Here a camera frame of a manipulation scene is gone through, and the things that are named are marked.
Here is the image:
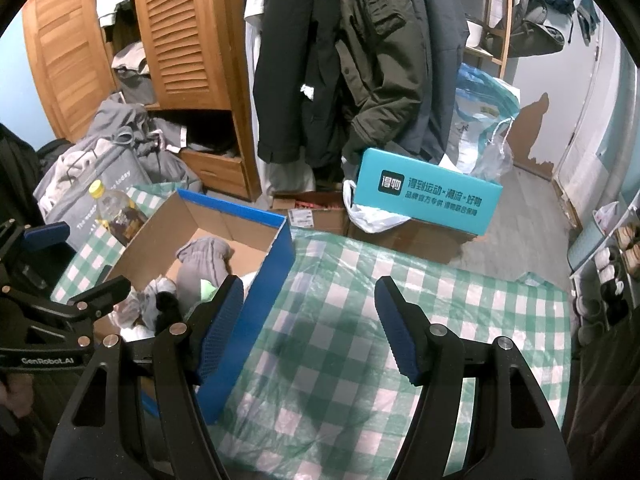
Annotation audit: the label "green checked cloth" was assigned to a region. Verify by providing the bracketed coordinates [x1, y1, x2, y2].
[50, 185, 573, 480]

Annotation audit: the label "grey folded clothes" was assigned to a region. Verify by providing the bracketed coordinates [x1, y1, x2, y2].
[110, 42, 156, 106]

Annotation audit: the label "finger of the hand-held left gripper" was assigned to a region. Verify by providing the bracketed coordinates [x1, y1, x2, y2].
[50, 276, 132, 323]
[22, 222, 71, 253]

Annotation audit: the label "wooden shelf rack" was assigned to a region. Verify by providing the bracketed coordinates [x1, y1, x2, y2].
[447, 0, 516, 78]

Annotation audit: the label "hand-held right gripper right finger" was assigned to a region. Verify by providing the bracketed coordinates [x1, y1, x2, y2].
[374, 276, 573, 480]

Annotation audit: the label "teal shoe box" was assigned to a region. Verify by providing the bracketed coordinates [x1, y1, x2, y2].
[352, 147, 503, 237]

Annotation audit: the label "navy coat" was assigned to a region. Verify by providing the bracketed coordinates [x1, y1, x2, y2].
[395, 0, 471, 161]

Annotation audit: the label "olive green jacket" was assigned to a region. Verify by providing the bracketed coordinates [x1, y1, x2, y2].
[335, 0, 436, 166]

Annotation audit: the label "wooden wardrobe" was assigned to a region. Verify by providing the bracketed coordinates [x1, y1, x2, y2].
[20, 0, 263, 203]

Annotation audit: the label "cardboard box with red contents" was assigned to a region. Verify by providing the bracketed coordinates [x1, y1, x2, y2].
[270, 191, 351, 236]

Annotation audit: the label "brown cardboard box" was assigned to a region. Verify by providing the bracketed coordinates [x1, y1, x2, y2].
[347, 205, 481, 266]

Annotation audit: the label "group of assorted shoes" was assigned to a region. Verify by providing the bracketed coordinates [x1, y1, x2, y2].
[575, 225, 640, 346]

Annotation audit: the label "wooden wardrobe drawer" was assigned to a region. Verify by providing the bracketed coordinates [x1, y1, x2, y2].
[180, 147, 251, 198]

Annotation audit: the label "black sock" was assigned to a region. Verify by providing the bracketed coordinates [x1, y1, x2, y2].
[152, 292, 183, 336]

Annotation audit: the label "metal shoe rack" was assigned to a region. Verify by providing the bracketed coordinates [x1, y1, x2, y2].
[570, 195, 640, 346]

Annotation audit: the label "black backpack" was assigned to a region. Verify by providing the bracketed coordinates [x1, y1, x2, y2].
[36, 139, 76, 171]

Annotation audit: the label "black coat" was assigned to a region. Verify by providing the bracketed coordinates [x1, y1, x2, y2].
[252, 0, 353, 166]

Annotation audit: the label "grey printed tote bag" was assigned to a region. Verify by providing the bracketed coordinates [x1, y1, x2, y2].
[32, 147, 151, 253]

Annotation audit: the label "blue and white plastic bag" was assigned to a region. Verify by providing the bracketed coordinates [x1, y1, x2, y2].
[440, 62, 521, 183]

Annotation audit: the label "louvred wooden wardrobe door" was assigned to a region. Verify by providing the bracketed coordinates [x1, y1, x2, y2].
[21, 0, 118, 143]
[129, 0, 236, 111]

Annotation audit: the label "yellow-capped oil bottle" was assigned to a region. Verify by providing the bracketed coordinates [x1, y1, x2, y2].
[89, 180, 148, 247]

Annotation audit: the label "grey hoodie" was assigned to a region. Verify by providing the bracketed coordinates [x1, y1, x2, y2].
[85, 92, 201, 191]

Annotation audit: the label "person's left hand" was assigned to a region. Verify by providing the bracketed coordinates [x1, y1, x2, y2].
[0, 370, 35, 436]

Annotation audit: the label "blue-rimmed cardboard box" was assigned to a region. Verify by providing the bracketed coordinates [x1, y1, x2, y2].
[95, 189, 296, 426]

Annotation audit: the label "clear plastic bag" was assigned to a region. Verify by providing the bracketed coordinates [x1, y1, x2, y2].
[477, 117, 516, 183]

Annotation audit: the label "taupe sock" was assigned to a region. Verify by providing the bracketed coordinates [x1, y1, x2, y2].
[176, 237, 236, 306]

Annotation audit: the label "white door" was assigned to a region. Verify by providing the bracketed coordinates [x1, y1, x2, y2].
[550, 35, 636, 226]

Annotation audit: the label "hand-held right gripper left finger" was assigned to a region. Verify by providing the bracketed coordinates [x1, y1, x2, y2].
[42, 274, 246, 480]

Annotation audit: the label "grey hanging bag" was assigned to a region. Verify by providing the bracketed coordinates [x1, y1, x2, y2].
[510, 0, 571, 58]

